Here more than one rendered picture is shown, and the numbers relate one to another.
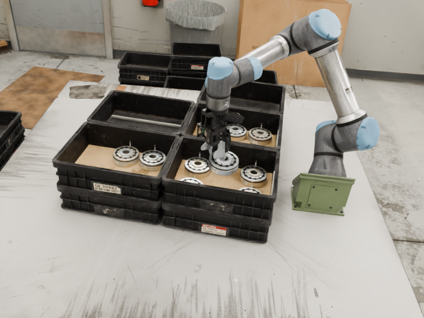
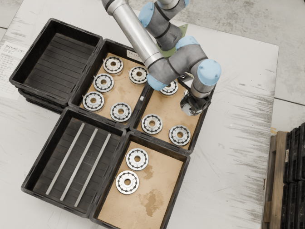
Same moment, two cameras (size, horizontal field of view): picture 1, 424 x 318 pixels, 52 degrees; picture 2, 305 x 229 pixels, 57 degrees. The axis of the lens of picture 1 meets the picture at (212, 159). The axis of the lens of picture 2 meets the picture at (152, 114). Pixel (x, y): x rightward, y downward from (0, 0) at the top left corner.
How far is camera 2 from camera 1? 145 cm
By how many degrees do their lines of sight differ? 56
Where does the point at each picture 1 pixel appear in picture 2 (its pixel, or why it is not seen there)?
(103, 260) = (211, 207)
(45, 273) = not seen: outside the picture
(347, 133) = (178, 7)
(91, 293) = (237, 216)
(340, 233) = not seen: hidden behind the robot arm
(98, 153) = (114, 209)
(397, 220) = not seen: hidden behind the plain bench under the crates
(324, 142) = (161, 25)
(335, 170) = (179, 31)
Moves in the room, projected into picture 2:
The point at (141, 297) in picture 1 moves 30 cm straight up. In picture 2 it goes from (242, 183) to (268, 174)
